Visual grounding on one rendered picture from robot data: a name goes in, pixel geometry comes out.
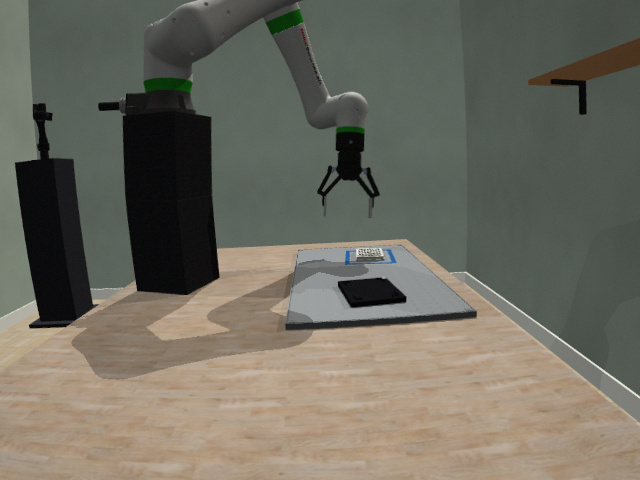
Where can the blue tape square outline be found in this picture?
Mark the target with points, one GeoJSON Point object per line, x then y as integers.
{"type": "Point", "coordinates": [389, 251]}

